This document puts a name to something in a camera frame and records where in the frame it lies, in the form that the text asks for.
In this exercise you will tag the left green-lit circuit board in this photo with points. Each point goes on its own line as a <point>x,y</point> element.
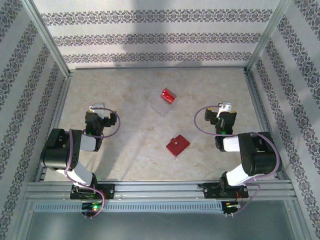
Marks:
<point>86,206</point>

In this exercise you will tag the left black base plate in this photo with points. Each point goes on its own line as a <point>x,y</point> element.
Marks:
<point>110,191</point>

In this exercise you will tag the grey metal shelf panel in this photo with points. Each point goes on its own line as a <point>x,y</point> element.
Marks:
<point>160,227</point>

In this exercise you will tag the long aluminium mounting rail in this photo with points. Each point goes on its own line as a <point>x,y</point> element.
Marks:
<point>160,191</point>

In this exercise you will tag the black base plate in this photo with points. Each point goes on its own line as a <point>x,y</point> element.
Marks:
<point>110,191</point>
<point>208,191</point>

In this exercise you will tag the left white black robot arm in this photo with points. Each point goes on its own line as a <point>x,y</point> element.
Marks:
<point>60,150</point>

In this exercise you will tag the left aluminium frame post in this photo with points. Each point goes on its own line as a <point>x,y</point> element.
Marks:
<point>49,40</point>

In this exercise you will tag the right small circuit board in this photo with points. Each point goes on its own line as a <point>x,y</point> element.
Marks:
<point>228,205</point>

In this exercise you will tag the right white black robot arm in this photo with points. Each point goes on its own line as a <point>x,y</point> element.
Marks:
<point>260,155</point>

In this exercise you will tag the aluminium rail along wall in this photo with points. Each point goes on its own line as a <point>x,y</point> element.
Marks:
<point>160,67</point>

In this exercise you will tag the aluminium frame post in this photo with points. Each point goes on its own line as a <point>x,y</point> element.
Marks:
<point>268,37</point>
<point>49,40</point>

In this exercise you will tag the right aluminium frame post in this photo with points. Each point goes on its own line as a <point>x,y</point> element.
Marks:
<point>268,37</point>

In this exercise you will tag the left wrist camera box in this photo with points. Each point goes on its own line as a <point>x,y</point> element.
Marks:
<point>98,108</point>

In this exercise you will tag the left aluminium side rail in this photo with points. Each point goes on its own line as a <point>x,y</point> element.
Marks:
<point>60,105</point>

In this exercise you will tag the clear plastic box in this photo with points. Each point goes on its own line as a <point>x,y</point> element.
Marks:
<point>162,107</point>

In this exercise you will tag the right aluminium side rail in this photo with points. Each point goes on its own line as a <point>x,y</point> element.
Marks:
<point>257,100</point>

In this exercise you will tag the aluminium side rail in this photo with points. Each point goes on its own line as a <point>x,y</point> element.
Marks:
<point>60,105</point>
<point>257,100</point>

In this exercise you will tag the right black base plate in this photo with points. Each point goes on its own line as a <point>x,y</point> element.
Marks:
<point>208,191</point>

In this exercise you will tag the red leather card holder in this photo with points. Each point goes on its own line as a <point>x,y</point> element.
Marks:
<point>178,145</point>

